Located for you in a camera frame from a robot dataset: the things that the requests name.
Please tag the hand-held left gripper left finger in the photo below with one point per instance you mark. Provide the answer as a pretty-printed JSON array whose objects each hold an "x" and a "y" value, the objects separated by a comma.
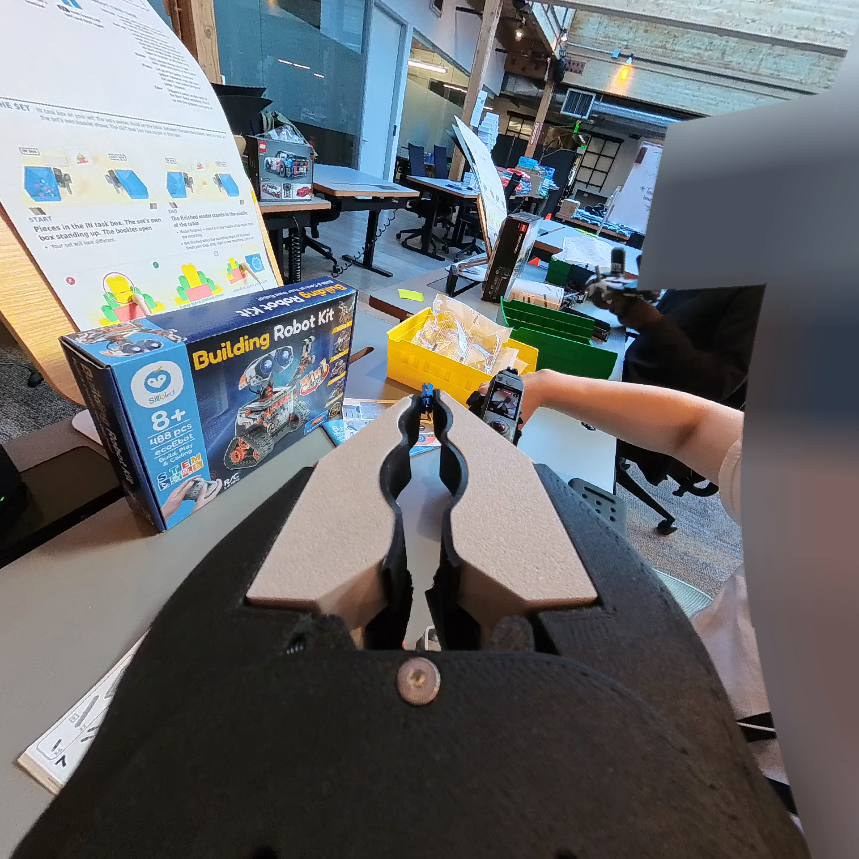
[{"x": 322, "y": 537}]

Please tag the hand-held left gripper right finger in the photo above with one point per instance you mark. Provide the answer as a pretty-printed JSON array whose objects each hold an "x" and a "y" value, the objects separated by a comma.
[{"x": 523, "y": 537}]

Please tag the blue toy connector pin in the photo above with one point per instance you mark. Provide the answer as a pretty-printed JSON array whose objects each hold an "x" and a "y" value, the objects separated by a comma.
[{"x": 426, "y": 397}]

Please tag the person's right forearm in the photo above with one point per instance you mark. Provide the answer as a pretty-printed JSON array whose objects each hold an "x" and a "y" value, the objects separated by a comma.
[{"x": 637, "y": 416}]

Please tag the wood-edged grey desk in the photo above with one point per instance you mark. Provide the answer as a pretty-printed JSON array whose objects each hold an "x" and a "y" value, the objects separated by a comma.
[
  {"x": 362, "y": 184},
  {"x": 443, "y": 184},
  {"x": 416, "y": 309}
]

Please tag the yellow plastic bin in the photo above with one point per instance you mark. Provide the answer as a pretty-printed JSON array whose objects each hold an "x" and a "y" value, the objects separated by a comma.
[{"x": 429, "y": 369}]

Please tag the pile of clear plastic bags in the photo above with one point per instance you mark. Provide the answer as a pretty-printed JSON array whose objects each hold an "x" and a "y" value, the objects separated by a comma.
[{"x": 470, "y": 329}]

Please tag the blue booklet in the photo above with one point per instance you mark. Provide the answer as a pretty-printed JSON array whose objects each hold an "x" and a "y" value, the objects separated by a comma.
[{"x": 339, "y": 433}]

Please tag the white plastic packet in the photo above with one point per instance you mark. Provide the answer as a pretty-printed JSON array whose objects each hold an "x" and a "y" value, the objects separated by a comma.
[{"x": 537, "y": 294}]

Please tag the robot sticker sheet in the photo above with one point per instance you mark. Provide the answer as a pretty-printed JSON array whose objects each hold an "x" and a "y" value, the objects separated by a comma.
[{"x": 369, "y": 411}]

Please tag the yellow sticky note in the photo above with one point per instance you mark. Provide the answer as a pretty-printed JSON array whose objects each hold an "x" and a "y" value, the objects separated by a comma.
[{"x": 411, "y": 294}]

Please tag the black product box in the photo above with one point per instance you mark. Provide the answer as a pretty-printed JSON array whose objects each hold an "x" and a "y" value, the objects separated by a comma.
[{"x": 510, "y": 258}]

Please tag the blue robot kit box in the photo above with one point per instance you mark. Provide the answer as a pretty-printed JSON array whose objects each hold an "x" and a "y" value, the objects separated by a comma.
[{"x": 201, "y": 402}]

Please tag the white poster board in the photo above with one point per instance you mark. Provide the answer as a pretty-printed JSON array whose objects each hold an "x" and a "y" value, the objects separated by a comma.
[{"x": 483, "y": 174}]

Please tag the black flat pad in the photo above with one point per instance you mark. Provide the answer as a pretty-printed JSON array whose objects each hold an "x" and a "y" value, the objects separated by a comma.
[{"x": 54, "y": 496}]

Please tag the open instruction booklet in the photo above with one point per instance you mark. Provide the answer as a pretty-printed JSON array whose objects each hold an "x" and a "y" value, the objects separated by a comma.
[{"x": 74, "y": 731}]

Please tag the toy car box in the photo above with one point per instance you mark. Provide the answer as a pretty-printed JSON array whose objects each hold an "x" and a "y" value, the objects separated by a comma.
[{"x": 282, "y": 171}]

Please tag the wooden board with instruction poster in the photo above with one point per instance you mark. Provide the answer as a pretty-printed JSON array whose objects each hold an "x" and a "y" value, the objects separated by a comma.
[{"x": 100, "y": 168}]

